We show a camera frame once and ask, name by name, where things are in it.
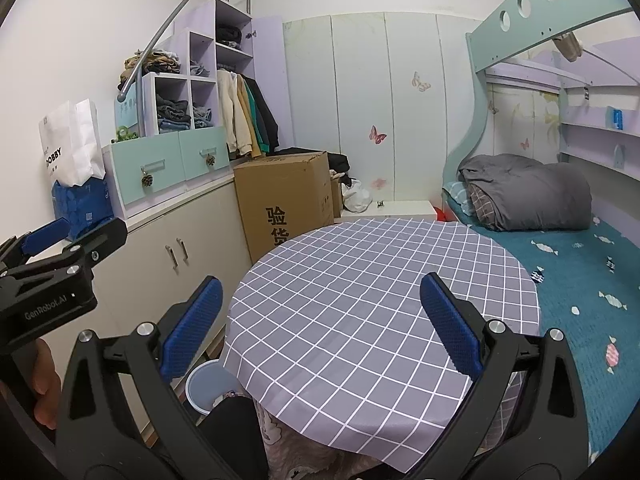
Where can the folded blue clothes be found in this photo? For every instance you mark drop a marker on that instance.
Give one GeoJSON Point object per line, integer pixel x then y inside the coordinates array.
{"type": "Point", "coordinates": [202, 117]}

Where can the cream jacket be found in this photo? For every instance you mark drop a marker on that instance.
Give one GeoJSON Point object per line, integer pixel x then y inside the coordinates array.
{"type": "Point", "coordinates": [232, 115]}

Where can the red box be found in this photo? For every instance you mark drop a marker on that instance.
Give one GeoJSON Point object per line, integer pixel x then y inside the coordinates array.
{"type": "Point", "coordinates": [439, 213]}

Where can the purple wall shelf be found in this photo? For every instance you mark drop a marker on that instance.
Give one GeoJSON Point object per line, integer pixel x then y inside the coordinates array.
{"type": "Point", "coordinates": [595, 140]}

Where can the large cardboard box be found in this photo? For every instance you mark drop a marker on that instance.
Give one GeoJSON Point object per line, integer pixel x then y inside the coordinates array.
{"type": "Point", "coordinates": [280, 200]}

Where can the white paper bag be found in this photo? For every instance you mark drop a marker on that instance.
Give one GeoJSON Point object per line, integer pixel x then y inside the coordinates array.
{"type": "Point", "coordinates": [70, 140]}

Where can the person's left hand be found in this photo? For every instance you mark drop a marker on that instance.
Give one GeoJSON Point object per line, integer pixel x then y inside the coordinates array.
{"type": "Point", "coordinates": [46, 380]}

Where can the white plastic bag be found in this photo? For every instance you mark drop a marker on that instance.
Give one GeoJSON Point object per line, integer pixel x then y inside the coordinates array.
{"type": "Point", "coordinates": [356, 197]}

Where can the person's leg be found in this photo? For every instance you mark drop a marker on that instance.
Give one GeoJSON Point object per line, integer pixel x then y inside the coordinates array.
{"type": "Point", "coordinates": [232, 440]}

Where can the black jacket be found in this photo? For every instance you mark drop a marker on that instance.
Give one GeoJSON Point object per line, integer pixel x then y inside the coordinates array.
{"type": "Point", "coordinates": [269, 125]}

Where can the pile of olive clothes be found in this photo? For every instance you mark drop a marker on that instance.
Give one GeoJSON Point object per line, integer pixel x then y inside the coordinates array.
{"type": "Point", "coordinates": [160, 62]}

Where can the blue plastic bin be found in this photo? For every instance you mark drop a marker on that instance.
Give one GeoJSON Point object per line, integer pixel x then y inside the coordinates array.
{"type": "Point", "coordinates": [205, 385]}

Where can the purple closet door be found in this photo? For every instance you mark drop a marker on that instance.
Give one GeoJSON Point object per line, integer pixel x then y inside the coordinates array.
{"type": "Point", "coordinates": [272, 85]}

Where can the grey duvet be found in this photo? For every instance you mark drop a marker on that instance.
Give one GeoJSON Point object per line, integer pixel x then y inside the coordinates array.
{"type": "Point", "coordinates": [530, 195]}

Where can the patterned table skirt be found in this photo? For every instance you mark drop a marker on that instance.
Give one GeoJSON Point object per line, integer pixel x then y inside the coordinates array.
{"type": "Point", "coordinates": [300, 450]}

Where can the black clothing heap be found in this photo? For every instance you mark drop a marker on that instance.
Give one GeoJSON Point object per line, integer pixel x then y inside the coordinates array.
{"type": "Point", "coordinates": [340, 162]}

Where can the folded jeans stack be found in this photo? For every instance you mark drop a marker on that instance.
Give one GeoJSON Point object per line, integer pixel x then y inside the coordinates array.
{"type": "Point", "coordinates": [172, 112]}

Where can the green jacket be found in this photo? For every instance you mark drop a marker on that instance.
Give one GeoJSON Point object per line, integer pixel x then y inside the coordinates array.
{"type": "Point", "coordinates": [256, 115]}

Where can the purple cubby shelf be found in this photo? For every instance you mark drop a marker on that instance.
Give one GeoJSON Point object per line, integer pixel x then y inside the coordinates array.
{"type": "Point", "coordinates": [202, 40]}

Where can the small blue box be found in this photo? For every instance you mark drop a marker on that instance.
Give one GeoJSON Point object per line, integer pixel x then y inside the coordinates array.
{"type": "Point", "coordinates": [615, 119]}

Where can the long white low cabinet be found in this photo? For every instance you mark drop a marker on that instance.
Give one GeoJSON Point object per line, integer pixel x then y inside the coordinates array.
{"type": "Point", "coordinates": [150, 260]}

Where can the black folded clothes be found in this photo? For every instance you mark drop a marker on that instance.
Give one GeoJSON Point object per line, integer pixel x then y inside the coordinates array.
{"type": "Point", "coordinates": [229, 35]}

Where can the teal bunk bed frame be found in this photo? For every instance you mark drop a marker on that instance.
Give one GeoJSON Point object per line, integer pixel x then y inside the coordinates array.
{"type": "Point", "coordinates": [480, 55]}

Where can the metal handrail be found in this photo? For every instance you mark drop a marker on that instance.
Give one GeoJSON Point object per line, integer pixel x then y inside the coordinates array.
{"type": "Point", "coordinates": [170, 25]}

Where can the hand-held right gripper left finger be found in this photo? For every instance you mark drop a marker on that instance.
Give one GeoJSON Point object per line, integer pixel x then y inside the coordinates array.
{"type": "Point", "coordinates": [192, 330]}

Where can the small pink butterfly sticker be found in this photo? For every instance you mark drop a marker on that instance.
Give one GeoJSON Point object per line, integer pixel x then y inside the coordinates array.
{"type": "Point", "coordinates": [525, 144]}

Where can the beige cloth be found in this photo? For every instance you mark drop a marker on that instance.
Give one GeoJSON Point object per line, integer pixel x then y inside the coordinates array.
{"type": "Point", "coordinates": [567, 46]}

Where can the grey folded cloth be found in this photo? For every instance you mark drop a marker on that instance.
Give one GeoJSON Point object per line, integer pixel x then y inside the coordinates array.
{"type": "Point", "coordinates": [199, 68]}

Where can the small cardboard box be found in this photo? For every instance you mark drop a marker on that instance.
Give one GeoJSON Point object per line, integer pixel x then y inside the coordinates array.
{"type": "Point", "coordinates": [336, 195]}

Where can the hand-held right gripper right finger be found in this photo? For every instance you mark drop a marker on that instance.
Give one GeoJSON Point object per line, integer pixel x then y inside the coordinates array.
{"type": "Point", "coordinates": [450, 325]}

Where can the pale green wardrobe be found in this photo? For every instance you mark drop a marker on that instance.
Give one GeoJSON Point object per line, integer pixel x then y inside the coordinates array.
{"type": "Point", "coordinates": [350, 100]}

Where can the white butterfly sticker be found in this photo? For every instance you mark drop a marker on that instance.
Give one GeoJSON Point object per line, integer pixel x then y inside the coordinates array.
{"type": "Point", "coordinates": [421, 81]}

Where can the pale pink butterfly sticker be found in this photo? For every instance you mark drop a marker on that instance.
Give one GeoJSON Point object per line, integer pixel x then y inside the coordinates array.
{"type": "Point", "coordinates": [380, 182]}

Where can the teal plaid pillow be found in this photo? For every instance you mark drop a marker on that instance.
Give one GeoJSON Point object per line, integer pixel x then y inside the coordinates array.
{"type": "Point", "coordinates": [456, 197]}

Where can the green plant decoration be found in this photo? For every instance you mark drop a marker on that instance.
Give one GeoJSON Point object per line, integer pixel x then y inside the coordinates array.
{"type": "Point", "coordinates": [125, 134]}

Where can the teal sign board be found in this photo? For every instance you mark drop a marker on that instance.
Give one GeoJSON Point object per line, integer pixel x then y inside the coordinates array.
{"type": "Point", "coordinates": [127, 112]}

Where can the teal drawer unit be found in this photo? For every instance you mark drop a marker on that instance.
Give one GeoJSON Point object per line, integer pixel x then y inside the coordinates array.
{"type": "Point", "coordinates": [160, 165]}

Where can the pinecone ornament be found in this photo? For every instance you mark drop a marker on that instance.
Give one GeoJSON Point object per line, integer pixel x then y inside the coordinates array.
{"type": "Point", "coordinates": [147, 180]}
{"type": "Point", "coordinates": [210, 160]}

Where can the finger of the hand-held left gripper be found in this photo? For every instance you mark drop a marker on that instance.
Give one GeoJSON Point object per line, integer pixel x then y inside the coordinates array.
{"type": "Point", "coordinates": [45, 236]}
{"type": "Point", "coordinates": [102, 237]}

